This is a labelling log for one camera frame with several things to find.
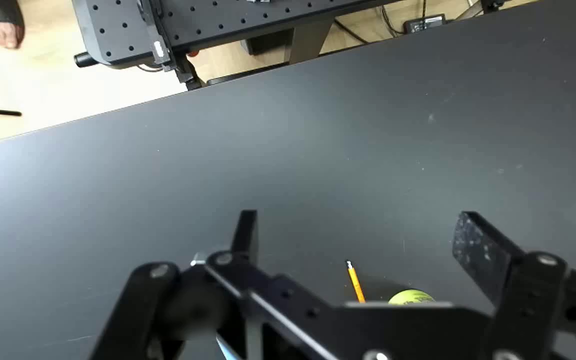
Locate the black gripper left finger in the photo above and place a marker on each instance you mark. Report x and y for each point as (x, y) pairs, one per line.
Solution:
(245, 233)

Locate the black power adapter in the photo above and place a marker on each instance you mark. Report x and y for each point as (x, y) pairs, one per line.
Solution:
(425, 23)

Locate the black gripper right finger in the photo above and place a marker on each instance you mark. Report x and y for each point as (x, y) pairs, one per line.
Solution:
(488, 257)

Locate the person foot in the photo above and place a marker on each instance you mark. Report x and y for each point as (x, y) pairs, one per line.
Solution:
(3, 31)

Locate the black table leg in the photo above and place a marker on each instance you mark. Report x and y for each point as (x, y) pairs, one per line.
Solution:
(308, 41)

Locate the black perforated breadboard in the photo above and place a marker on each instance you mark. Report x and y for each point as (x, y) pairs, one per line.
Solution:
(234, 16)

